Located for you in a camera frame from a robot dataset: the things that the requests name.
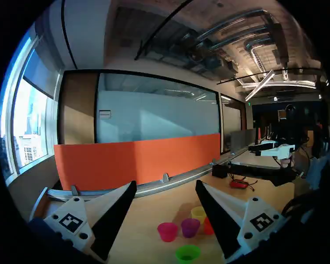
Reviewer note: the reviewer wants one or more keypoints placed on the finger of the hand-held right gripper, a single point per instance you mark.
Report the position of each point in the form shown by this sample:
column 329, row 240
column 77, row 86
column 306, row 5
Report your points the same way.
column 280, row 151
column 267, row 142

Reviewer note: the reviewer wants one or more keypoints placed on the black flat device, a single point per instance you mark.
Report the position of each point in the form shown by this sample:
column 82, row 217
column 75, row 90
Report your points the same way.
column 264, row 171

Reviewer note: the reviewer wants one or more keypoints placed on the person's body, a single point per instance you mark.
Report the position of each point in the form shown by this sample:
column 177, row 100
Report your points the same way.
column 317, row 171

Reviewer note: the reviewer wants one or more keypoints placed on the person's right hand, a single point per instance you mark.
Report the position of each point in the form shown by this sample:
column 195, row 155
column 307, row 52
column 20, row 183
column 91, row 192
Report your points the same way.
column 286, row 163

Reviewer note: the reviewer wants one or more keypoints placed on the yellow plastic cup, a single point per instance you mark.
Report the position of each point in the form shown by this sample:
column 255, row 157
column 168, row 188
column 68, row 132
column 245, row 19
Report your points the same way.
column 198, row 212

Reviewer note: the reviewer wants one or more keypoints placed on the purple plastic cup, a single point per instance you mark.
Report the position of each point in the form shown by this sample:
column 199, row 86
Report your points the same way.
column 190, row 227

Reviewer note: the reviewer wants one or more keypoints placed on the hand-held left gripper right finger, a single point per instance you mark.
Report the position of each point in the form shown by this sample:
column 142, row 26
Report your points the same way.
column 259, row 218

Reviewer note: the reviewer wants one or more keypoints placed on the red desk screen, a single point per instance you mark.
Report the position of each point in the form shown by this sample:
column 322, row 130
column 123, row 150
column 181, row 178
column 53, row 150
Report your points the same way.
column 137, row 162

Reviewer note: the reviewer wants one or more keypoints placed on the pink plastic cup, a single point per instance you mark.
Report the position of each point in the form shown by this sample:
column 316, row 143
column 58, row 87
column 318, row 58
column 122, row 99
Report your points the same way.
column 167, row 231

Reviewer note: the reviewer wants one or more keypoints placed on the green plastic cup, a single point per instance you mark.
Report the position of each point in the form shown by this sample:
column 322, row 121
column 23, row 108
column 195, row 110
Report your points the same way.
column 187, row 252

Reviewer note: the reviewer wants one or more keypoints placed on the orange plastic cup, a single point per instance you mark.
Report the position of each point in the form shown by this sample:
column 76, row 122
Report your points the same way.
column 207, row 226

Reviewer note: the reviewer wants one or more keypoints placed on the small black box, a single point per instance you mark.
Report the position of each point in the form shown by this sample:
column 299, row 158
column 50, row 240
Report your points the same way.
column 219, row 171

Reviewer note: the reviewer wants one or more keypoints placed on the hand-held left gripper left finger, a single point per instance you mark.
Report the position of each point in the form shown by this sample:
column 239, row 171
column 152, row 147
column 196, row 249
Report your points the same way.
column 71, row 220

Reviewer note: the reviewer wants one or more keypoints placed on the grey desk screen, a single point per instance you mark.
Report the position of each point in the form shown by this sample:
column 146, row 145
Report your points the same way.
column 243, row 138

